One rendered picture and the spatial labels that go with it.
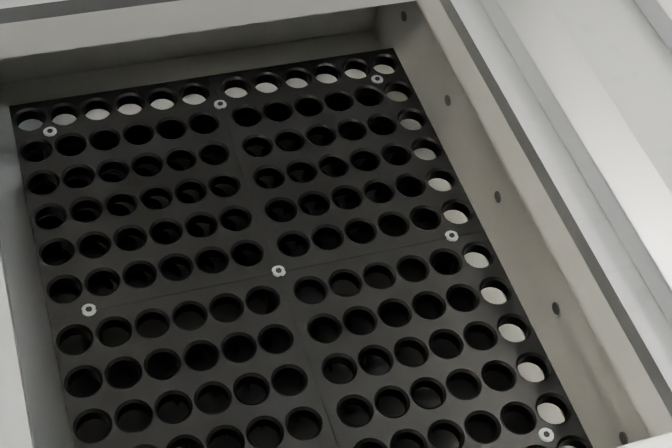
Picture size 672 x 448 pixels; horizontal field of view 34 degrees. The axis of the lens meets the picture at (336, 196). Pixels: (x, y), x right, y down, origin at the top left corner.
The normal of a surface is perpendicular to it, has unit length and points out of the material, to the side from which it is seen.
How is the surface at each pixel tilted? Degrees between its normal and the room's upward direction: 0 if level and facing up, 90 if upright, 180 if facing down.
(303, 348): 0
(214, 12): 90
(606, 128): 0
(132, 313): 0
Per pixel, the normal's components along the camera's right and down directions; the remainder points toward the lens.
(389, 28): -0.95, 0.18
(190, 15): 0.31, 0.75
